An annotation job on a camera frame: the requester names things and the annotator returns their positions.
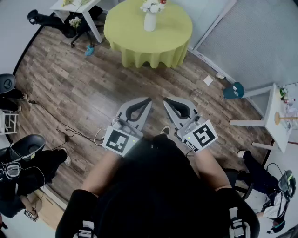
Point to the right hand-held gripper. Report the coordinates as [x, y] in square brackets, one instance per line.
[200, 137]

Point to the small white flower sprig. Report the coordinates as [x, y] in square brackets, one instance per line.
[75, 22]

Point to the blue crumpled shoe cover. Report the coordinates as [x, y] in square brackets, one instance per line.
[89, 50]

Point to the green cloth round table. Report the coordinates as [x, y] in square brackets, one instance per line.
[167, 37]

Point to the person's right forearm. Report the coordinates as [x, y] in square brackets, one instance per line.
[209, 169]

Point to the wooden stand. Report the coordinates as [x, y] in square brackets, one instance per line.
[277, 118]

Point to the green white ornament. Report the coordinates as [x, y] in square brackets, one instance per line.
[283, 93]

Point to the brown cardboard sheet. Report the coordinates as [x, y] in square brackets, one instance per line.
[50, 209]

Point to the white rack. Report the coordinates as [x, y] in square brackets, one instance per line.
[9, 123]

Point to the small clear bottle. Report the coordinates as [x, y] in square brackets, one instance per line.
[220, 76]

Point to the person's right shoe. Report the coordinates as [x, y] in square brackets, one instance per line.
[165, 130]

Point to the pink flower bunch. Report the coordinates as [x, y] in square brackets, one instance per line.
[82, 3]

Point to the black office chair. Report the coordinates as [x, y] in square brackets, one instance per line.
[53, 22]

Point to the person's black shirt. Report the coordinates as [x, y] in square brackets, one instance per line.
[151, 190]

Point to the yellow flower bunch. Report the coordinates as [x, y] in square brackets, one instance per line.
[68, 2]

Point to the person's left forearm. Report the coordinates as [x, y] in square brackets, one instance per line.
[100, 176]

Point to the white vase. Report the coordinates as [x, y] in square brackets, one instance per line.
[150, 23]

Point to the white desk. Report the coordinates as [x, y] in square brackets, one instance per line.
[87, 8]
[275, 132]

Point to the crumpled clear plastic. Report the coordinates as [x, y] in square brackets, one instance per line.
[292, 108]

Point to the white paper sheet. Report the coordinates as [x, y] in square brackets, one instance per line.
[208, 80]

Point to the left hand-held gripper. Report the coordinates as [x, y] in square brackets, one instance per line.
[116, 141]

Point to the white flowers bunch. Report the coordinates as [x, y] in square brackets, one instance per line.
[152, 8]

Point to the dark round chair back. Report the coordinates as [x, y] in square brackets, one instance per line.
[7, 83]

